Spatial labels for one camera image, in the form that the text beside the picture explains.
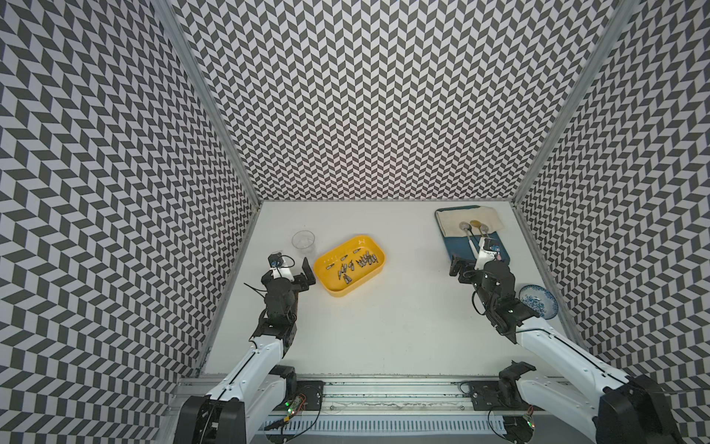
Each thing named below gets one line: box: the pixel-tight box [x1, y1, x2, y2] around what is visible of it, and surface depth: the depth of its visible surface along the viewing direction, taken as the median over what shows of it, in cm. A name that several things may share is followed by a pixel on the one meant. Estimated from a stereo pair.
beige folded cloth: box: [436, 206, 504, 237], surface depth 112 cm
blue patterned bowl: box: [518, 283, 560, 321], surface depth 90 cm
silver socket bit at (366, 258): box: [355, 250, 380, 268], surface depth 103 cm
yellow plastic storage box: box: [314, 234, 387, 297], surface depth 101 cm
